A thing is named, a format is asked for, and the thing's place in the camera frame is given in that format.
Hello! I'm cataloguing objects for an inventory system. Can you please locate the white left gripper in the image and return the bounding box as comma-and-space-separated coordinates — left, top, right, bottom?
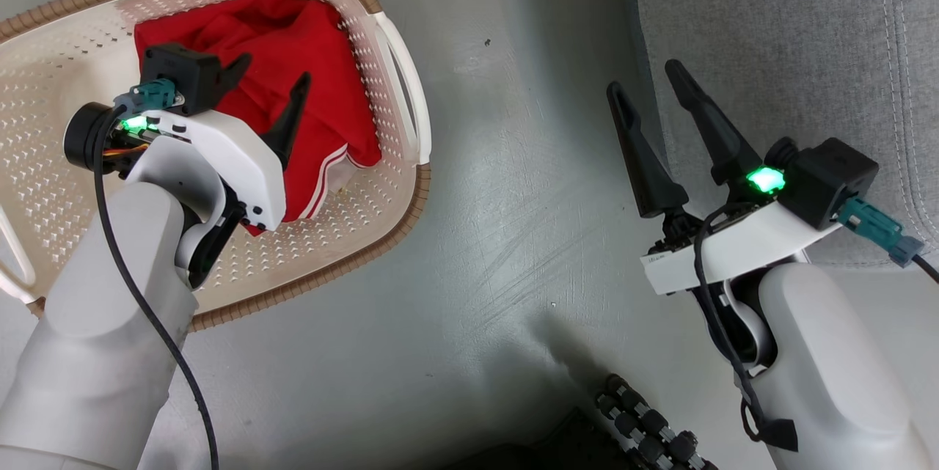
62, 52, 312, 232

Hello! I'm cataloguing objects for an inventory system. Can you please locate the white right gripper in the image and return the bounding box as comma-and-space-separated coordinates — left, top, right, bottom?
607, 59, 841, 296

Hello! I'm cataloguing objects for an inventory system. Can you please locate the red garment with white stripes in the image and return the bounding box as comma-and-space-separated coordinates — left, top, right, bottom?
134, 0, 382, 236

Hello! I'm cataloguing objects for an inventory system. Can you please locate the cream perforated basket brown rim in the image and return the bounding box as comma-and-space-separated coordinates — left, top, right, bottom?
0, 0, 432, 331

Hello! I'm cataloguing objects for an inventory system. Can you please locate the grey fabric sofa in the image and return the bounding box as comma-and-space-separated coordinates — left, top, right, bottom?
625, 0, 939, 269

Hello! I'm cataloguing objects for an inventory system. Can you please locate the teal left camera connector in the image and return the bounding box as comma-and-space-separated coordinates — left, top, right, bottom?
114, 78, 178, 117

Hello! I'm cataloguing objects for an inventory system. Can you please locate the teal camera connector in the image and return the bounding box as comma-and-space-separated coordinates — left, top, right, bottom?
114, 78, 178, 117
836, 197, 925, 268

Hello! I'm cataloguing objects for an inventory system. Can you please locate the teal right camera connector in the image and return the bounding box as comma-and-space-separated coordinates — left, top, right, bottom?
836, 197, 925, 268

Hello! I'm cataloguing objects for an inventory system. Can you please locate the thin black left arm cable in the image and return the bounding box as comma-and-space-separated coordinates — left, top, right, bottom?
93, 107, 219, 470

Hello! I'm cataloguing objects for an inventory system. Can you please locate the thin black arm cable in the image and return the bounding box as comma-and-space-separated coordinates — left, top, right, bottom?
93, 107, 219, 470
693, 206, 799, 452

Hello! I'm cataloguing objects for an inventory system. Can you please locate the black corrugated cable conduit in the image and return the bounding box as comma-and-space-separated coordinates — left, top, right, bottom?
596, 375, 718, 470

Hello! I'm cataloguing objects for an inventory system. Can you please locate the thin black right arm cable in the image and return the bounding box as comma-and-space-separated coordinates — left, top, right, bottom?
693, 206, 799, 452

